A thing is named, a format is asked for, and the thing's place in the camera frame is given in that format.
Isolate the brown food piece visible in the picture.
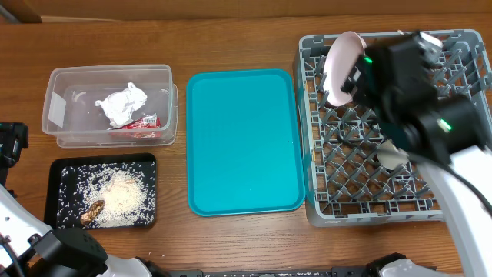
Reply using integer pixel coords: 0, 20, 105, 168
80, 200, 105, 225

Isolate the clear plastic storage bin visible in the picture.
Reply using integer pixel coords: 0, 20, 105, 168
42, 64, 178, 148

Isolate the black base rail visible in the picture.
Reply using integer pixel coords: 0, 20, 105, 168
167, 266, 367, 277

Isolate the large white plate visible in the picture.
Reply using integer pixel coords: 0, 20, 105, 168
323, 31, 366, 107

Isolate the pile of white rice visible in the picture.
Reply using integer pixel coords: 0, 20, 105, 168
55, 161, 156, 229

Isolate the pale green cup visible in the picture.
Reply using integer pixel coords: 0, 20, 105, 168
377, 140, 409, 170

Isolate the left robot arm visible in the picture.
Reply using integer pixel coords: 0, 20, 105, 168
1, 122, 168, 277

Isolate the teal serving tray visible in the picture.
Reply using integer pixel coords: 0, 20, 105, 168
186, 68, 305, 217

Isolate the white napkin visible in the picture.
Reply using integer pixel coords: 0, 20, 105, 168
95, 82, 148, 128

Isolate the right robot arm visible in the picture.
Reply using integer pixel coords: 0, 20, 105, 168
334, 32, 491, 276

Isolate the black plastic tray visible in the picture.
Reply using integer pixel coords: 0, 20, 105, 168
44, 153, 157, 228

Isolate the grey dishwasher rack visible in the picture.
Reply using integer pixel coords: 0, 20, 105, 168
294, 29, 491, 227

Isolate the red snack wrapper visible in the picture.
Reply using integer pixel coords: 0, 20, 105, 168
110, 114, 162, 139

